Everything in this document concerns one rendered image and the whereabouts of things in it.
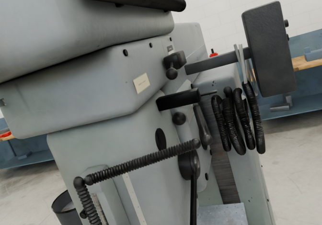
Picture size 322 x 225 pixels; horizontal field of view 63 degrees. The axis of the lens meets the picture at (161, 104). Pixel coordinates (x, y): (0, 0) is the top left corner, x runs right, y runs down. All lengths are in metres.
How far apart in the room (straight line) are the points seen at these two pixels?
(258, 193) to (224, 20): 3.88
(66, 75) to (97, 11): 0.12
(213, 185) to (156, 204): 0.53
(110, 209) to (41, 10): 0.32
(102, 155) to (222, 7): 4.31
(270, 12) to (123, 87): 0.40
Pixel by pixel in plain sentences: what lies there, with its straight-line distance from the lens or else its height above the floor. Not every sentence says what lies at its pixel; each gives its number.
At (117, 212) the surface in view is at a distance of 0.48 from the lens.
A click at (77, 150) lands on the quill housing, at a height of 1.58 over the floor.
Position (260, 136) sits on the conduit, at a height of 1.43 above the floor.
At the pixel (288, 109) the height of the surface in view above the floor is 0.25.
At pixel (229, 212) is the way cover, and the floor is 1.09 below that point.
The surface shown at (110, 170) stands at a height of 1.58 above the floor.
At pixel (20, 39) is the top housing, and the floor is 1.76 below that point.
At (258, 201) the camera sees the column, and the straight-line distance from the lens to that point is 1.02.
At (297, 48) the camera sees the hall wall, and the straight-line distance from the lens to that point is 4.75.
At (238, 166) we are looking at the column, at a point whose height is 1.25.
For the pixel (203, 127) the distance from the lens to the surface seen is 0.37.
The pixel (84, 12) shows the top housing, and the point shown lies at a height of 1.77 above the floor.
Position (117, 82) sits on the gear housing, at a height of 1.68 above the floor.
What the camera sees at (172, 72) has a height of 1.66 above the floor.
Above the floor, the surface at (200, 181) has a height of 1.38.
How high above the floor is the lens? 1.71
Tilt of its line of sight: 12 degrees down
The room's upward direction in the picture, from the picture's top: 18 degrees counter-clockwise
